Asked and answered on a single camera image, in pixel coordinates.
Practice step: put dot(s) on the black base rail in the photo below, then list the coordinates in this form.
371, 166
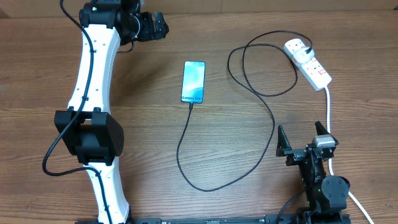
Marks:
267, 219

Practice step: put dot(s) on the blue smartphone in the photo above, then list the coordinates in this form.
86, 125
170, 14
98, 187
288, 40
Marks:
193, 82

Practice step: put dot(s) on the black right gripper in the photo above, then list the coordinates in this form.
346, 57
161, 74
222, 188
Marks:
295, 155

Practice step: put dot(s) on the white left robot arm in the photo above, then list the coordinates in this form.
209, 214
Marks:
86, 126

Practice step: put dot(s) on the white charger plug adapter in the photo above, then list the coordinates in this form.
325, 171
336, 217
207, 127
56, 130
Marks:
303, 56

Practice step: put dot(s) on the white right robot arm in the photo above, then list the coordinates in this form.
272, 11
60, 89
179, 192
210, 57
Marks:
326, 194

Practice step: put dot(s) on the white power strip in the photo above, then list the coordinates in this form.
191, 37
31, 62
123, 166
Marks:
313, 71

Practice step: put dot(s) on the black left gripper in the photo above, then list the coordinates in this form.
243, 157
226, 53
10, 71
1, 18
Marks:
148, 33

